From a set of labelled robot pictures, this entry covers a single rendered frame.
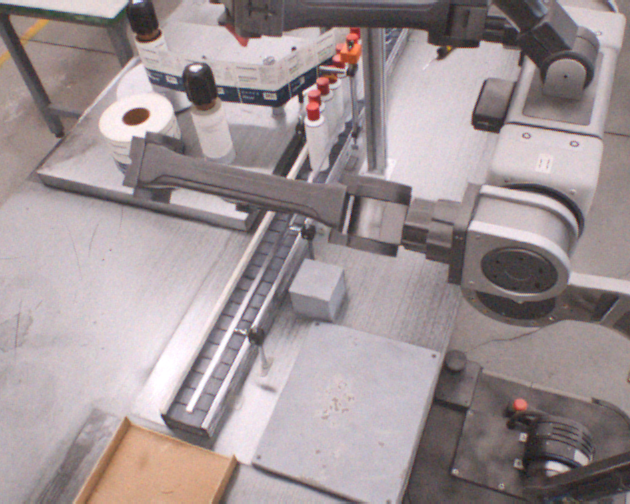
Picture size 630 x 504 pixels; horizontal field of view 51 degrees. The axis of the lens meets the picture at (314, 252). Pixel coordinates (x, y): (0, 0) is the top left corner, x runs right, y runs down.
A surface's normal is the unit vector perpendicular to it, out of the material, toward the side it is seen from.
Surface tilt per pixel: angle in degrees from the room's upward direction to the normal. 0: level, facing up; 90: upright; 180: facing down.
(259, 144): 0
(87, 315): 0
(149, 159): 40
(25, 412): 0
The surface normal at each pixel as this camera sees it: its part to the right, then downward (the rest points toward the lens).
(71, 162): -0.10, -0.63
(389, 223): -0.31, -0.01
